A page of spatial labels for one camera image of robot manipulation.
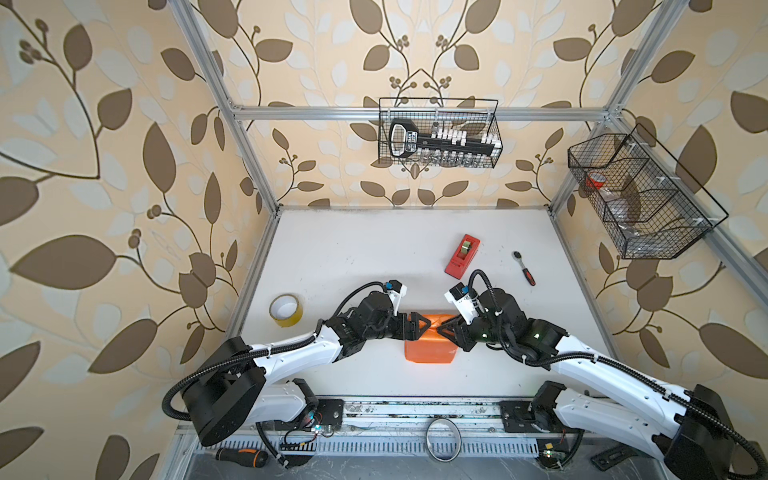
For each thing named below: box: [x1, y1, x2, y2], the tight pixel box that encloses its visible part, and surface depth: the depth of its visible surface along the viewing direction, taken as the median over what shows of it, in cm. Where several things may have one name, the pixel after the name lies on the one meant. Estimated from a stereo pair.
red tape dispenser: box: [444, 234, 481, 280], surface depth 104 cm
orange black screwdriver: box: [216, 448, 269, 468], surface depth 69 cm
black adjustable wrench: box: [590, 445, 639, 471], surface depth 70 cm
